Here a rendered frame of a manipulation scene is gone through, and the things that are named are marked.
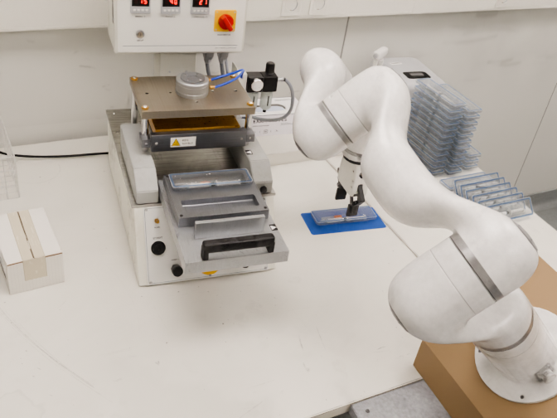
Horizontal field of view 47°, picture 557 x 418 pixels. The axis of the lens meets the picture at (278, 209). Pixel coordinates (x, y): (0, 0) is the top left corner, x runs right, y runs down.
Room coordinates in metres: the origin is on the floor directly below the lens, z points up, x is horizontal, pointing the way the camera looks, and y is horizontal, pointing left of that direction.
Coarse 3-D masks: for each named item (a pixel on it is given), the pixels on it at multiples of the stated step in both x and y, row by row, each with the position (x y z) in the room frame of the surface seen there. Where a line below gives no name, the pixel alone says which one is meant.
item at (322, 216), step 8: (344, 208) 1.52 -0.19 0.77; (360, 208) 1.54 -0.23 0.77; (368, 208) 1.54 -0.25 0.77; (320, 216) 1.46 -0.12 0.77; (328, 216) 1.47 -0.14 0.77; (336, 216) 1.48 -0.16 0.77; (344, 216) 1.48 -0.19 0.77; (352, 216) 1.49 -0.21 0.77; (360, 216) 1.50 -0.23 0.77; (368, 216) 1.50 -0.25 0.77
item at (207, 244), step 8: (208, 240) 0.99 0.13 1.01; (216, 240) 1.00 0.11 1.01; (224, 240) 1.00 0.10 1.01; (232, 240) 1.00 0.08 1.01; (240, 240) 1.01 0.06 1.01; (248, 240) 1.01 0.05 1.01; (256, 240) 1.02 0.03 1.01; (264, 240) 1.03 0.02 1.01; (272, 240) 1.03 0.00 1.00; (208, 248) 0.98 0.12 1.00; (216, 248) 0.98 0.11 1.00; (224, 248) 0.99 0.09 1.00; (232, 248) 1.00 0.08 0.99; (240, 248) 1.01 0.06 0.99; (248, 248) 1.01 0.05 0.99; (272, 248) 1.03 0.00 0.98; (208, 256) 0.98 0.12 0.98
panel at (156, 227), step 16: (144, 208) 1.18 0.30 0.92; (160, 208) 1.19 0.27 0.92; (144, 224) 1.16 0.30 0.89; (160, 224) 1.17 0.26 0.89; (144, 240) 1.15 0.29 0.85; (160, 240) 1.16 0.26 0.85; (160, 256) 1.14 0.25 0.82; (176, 256) 1.16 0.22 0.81; (160, 272) 1.13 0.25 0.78; (208, 272) 1.17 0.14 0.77; (224, 272) 1.18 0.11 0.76; (240, 272) 1.20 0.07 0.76
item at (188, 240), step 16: (160, 192) 1.19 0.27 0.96; (176, 224) 1.08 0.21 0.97; (208, 224) 1.05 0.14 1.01; (224, 224) 1.06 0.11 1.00; (240, 224) 1.08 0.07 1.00; (256, 224) 1.09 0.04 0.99; (176, 240) 1.04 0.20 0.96; (192, 240) 1.03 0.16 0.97; (192, 256) 0.98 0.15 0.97; (224, 256) 1.00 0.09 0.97; (240, 256) 1.01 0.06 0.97; (256, 256) 1.02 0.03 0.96; (272, 256) 1.03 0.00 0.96; (192, 272) 0.97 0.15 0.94
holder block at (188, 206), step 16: (176, 192) 1.15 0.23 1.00; (192, 192) 1.16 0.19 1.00; (208, 192) 1.17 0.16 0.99; (224, 192) 1.18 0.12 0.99; (240, 192) 1.19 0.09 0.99; (256, 192) 1.20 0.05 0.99; (176, 208) 1.10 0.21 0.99; (192, 208) 1.13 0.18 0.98; (208, 208) 1.14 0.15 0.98; (224, 208) 1.13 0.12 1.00; (240, 208) 1.13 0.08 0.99; (256, 208) 1.14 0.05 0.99; (192, 224) 1.08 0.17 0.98
